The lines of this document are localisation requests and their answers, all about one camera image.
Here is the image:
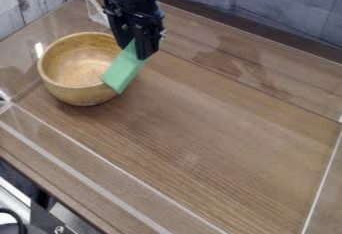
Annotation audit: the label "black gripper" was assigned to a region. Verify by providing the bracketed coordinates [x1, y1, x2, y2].
[104, 0, 164, 60]

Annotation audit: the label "black metal bracket with screw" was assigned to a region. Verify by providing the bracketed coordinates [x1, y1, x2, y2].
[27, 201, 77, 234]

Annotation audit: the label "green rectangular block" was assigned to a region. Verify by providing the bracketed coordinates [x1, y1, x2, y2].
[101, 40, 146, 94]

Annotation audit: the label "wooden bowl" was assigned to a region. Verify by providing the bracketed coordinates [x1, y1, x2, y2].
[37, 32, 121, 106]

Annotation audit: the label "clear acrylic corner bracket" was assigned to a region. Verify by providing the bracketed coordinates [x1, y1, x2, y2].
[85, 0, 109, 27]

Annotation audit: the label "black cable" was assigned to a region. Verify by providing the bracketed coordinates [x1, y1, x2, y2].
[0, 208, 27, 234]

